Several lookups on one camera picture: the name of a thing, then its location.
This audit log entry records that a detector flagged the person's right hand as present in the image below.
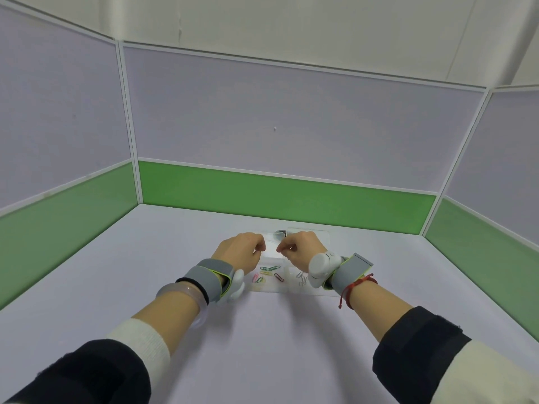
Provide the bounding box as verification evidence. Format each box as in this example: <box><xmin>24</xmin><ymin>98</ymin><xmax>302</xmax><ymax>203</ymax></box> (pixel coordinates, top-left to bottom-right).
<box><xmin>276</xmin><ymin>231</ymin><xmax>327</xmax><ymax>274</ymax></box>

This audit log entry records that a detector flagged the person's left hand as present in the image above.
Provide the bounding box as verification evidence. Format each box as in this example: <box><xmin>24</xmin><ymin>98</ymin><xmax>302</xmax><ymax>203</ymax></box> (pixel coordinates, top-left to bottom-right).
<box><xmin>211</xmin><ymin>232</ymin><xmax>267</xmax><ymax>272</ymax></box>

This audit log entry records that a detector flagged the white wrist tracker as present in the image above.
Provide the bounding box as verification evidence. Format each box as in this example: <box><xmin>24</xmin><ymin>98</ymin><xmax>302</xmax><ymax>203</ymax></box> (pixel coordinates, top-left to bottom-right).
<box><xmin>227</xmin><ymin>269</ymin><xmax>245</xmax><ymax>304</ymax></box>
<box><xmin>308</xmin><ymin>251</ymin><xmax>343</xmax><ymax>290</ymax></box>

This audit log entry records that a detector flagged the person's right forearm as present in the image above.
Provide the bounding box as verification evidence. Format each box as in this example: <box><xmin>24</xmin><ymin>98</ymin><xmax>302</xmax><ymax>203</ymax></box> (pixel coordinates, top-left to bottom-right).
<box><xmin>344</xmin><ymin>282</ymin><xmax>415</xmax><ymax>346</ymax></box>

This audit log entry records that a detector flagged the pile of coloured paper clips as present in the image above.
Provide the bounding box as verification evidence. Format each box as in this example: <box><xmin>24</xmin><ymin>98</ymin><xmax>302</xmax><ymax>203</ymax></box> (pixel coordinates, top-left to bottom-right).
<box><xmin>251</xmin><ymin>265</ymin><xmax>286</xmax><ymax>285</ymax></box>

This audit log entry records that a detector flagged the purple and green partition panel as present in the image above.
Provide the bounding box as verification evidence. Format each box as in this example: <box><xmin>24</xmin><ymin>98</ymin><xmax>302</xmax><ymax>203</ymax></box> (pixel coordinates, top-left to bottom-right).
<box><xmin>0</xmin><ymin>4</ymin><xmax>141</xmax><ymax>311</ymax></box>
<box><xmin>425</xmin><ymin>84</ymin><xmax>539</xmax><ymax>333</ymax></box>
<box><xmin>120</xmin><ymin>41</ymin><xmax>491</xmax><ymax>237</ymax></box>

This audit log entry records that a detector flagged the translucent bangle bracelet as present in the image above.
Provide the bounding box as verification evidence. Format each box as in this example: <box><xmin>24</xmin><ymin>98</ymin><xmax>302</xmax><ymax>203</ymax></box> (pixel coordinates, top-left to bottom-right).
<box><xmin>155</xmin><ymin>281</ymin><xmax>209</xmax><ymax>334</ymax></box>

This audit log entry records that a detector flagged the grey wrist strap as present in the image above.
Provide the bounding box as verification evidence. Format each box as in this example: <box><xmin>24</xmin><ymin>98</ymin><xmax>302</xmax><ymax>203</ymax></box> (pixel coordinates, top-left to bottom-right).
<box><xmin>330</xmin><ymin>253</ymin><xmax>375</xmax><ymax>291</ymax></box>
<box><xmin>176</xmin><ymin>258</ymin><xmax>233</xmax><ymax>306</ymax></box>

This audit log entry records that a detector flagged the red string bracelet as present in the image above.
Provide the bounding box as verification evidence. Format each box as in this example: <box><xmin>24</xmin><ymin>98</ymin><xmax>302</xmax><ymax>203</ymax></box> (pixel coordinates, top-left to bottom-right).
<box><xmin>338</xmin><ymin>274</ymin><xmax>379</xmax><ymax>311</ymax></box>

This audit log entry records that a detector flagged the white sleeve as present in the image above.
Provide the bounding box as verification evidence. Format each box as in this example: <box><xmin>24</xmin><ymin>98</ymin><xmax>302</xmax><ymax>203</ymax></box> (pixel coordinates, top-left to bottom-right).
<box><xmin>436</xmin><ymin>338</ymin><xmax>539</xmax><ymax>404</ymax></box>
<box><xmin>104</xmin><ymin>317</ymin><xmax>172</xmax><ymax>368</ymax></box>

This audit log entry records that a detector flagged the person's left forearm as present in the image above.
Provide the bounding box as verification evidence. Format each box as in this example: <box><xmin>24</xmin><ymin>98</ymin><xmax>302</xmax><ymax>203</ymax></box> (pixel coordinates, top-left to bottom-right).
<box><xmin>133</xmin><ymin>289</ymin><xmax>202</xmax><ymax>356</ymax></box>

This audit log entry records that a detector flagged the clear plastic compartment box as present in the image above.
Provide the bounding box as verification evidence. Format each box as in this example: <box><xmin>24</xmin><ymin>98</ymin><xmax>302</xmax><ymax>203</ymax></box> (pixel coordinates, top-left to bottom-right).
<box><xmin>248</xmin><ymin>226</ymin><xmax>339</xmax><ymax>297</ymax></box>

